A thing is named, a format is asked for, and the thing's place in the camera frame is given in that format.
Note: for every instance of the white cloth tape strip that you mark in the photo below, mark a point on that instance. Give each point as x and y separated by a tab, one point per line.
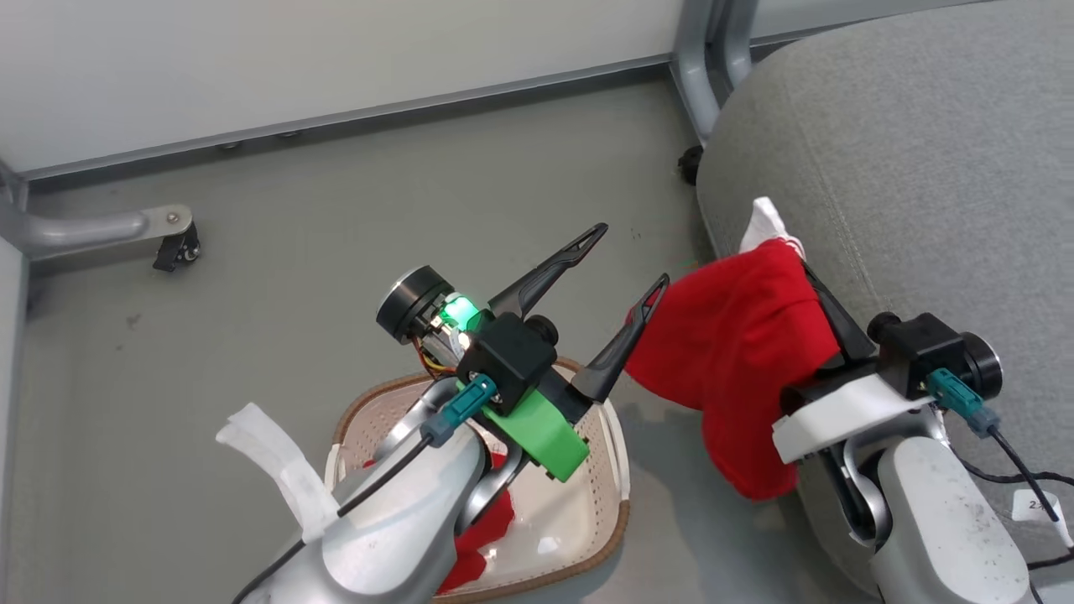
281	470

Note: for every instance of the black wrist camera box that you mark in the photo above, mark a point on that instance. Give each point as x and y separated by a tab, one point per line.
508	361
919	348

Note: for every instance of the cream perforated laundry basket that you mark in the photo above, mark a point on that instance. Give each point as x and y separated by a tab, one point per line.
579	512

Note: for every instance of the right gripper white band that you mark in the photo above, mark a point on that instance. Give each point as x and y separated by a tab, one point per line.
847	407

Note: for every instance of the grey partition upright post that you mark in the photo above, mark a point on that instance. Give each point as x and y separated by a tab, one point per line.
701	59

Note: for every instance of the grey partition foot bracket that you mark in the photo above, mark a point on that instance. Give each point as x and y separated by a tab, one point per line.
84	226

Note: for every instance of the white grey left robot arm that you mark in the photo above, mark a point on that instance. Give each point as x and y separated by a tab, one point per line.
394	528

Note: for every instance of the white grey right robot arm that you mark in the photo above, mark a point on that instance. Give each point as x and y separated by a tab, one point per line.
940	520

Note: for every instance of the black caster wheel with bracket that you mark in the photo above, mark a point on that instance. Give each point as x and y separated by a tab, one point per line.
178	247

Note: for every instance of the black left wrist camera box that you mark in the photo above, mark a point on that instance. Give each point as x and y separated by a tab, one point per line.
508	361

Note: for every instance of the red garment with white trim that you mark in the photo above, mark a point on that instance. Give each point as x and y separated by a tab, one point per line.
730	361

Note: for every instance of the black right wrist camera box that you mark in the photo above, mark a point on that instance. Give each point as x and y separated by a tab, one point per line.
919	348

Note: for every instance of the grey fabric sofa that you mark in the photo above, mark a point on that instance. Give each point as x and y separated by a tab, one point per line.
923	168

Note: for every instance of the grey partition bottom rail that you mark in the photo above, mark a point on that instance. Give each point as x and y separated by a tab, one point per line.
336	117

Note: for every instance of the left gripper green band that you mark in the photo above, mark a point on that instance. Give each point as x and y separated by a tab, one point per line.
537	432

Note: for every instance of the small black caster wheel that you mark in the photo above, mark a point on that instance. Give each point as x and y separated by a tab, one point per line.
690	165

